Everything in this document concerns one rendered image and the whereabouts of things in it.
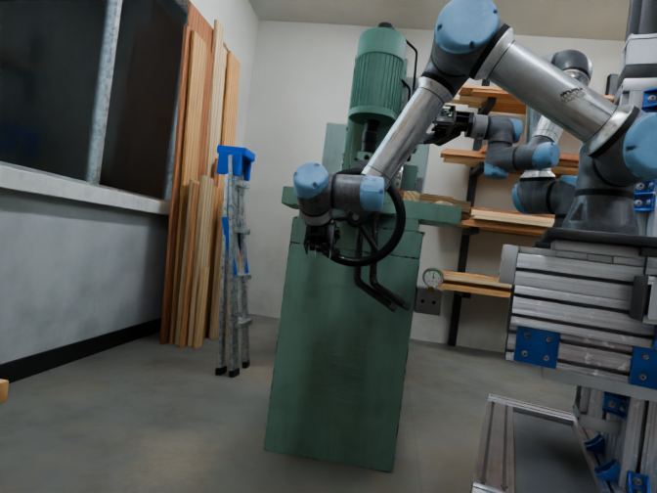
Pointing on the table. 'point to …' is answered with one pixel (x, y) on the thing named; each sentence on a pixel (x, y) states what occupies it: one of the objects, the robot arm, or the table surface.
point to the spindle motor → (377, 76)
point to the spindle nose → (370, 135)
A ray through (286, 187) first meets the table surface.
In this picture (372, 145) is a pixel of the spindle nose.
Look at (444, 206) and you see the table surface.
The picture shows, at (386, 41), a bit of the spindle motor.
